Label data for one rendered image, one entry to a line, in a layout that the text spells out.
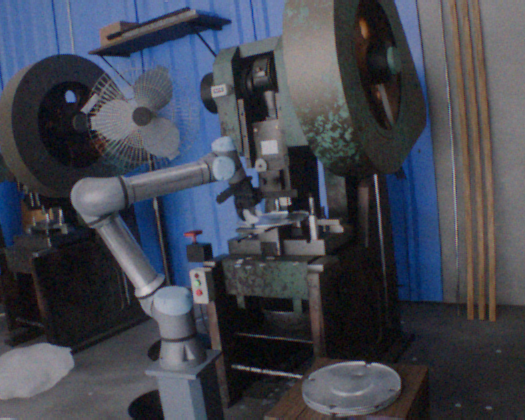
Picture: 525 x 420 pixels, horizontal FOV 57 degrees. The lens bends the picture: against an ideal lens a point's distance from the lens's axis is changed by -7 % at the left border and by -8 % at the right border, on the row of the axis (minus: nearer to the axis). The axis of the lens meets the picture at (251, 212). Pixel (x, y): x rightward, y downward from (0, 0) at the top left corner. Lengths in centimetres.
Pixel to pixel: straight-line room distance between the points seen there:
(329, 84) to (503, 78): 159
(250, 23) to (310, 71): 199
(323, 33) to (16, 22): 436
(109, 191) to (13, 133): 139
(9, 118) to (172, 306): 160
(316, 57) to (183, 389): 109
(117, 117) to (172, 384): 150
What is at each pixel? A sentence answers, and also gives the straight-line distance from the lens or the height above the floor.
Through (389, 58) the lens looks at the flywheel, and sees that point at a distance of 189.
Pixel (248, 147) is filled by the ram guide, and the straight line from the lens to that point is 207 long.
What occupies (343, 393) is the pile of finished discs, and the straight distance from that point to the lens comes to 152.
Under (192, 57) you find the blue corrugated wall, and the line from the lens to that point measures 380.
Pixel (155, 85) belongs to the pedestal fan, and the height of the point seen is 144.
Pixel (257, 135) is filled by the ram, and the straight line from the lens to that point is 208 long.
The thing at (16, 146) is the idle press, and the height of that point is 125.
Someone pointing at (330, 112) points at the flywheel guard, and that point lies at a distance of 161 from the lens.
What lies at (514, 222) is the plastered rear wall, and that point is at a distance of 307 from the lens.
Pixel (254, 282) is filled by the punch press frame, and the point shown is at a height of 56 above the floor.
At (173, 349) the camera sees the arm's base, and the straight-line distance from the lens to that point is 160.
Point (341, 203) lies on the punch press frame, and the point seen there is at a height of 79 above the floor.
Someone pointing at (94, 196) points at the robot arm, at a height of 101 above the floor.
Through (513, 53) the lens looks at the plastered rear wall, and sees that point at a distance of 302.
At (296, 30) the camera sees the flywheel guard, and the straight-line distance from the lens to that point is 165.
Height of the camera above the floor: 111
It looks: 8 degrees down
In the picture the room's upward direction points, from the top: 7 degrees counter-clockwise
